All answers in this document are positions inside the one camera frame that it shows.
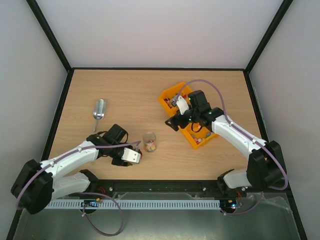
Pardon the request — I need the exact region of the left black frame post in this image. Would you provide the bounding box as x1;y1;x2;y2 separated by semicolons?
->
26;0;72;72

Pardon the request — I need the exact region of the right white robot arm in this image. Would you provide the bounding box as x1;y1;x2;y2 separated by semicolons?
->
165;90;288;196

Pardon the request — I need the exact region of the black frame post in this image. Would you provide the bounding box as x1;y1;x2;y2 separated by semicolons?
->
245;0;293;73
26;0;72;72

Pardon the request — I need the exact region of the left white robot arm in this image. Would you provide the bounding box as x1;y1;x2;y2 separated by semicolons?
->
10;124;142;215

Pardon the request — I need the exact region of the metal scoop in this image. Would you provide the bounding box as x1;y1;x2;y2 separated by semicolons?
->
93;99;106;132

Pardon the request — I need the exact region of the clear plastic cup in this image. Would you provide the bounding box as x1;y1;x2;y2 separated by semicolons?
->
143;131;157;153

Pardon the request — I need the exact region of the yellow lollipop bin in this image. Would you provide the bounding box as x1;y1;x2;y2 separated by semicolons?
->
158;82;193;117

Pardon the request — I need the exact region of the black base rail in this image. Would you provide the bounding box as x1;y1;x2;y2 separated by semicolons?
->
24;178;292;201

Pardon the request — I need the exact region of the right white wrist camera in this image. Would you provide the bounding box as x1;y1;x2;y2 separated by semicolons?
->
171;95;189;115

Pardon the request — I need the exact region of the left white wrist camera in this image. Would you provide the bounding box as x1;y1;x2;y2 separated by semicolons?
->
121;147;142;164

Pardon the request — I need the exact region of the white slotted cable duct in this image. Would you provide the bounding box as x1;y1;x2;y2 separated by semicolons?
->
45;199;221;210

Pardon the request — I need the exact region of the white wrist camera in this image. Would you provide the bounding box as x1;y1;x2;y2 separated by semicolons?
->
171;95;189;115
121;147;142;164

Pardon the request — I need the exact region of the yellow star candy bin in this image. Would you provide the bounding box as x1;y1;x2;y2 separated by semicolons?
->
179;123;218;150

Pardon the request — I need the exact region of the right black frame post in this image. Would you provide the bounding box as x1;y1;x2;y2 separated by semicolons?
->
245;0;293;73

